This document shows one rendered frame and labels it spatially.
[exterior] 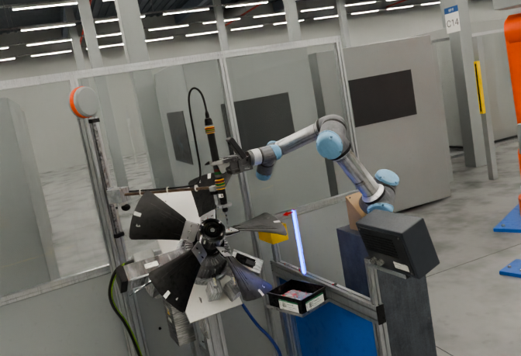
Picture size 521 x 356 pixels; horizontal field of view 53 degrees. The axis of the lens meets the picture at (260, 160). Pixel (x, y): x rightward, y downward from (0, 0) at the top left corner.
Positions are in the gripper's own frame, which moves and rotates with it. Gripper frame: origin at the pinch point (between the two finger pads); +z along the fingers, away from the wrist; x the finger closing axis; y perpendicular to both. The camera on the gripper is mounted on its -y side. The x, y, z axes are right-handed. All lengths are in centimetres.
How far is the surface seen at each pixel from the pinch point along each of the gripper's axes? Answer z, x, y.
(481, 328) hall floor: -173, 18, 150
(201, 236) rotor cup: 12.3, -5.7, 29.9
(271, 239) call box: -34, 21, 49
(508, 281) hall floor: -244, 52, 150
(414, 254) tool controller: -36, -83, 36
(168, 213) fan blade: 21.2, 6.0, 18.7
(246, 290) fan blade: 4, -24, 52
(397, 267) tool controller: -35, -74, 43
